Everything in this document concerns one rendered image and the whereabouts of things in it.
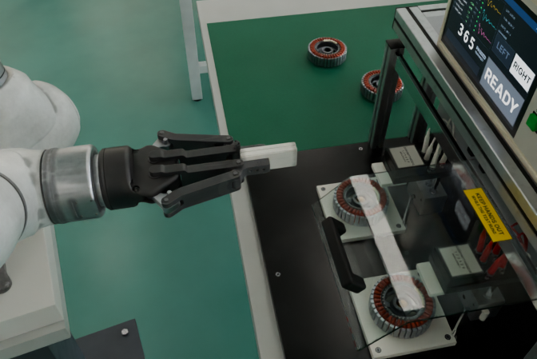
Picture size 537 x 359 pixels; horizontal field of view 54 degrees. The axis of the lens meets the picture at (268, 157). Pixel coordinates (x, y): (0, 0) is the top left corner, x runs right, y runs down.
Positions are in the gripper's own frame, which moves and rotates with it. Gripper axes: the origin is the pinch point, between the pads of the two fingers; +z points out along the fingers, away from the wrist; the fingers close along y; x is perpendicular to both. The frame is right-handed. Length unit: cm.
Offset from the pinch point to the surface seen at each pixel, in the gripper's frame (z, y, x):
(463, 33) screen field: 36.3, -21.8, 0.0
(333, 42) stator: 34, -81, -40
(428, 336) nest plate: 26.5, 9.2, -40.1
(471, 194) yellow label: 29.8, 1.6, -11.8
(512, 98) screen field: 36.3, -5.6, -0.6
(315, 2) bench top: 36, -110, -43
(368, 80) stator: 39, -62, -40
